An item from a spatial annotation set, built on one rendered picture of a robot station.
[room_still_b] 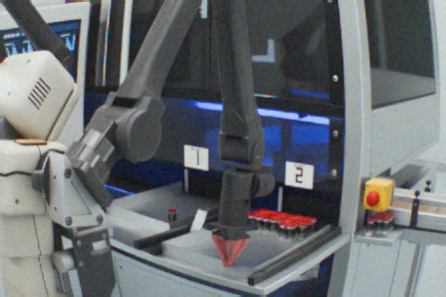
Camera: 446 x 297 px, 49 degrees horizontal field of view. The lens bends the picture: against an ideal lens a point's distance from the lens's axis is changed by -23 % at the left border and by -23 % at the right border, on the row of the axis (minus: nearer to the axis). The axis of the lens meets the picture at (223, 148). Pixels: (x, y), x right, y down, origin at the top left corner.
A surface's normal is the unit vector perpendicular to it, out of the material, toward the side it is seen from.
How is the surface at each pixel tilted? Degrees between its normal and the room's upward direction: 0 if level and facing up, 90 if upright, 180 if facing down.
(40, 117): 90
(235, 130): 103
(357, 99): 90
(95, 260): 90
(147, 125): 92
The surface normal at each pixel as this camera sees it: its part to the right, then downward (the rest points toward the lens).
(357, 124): -0.62, 0.16
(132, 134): 0.81, 0.16
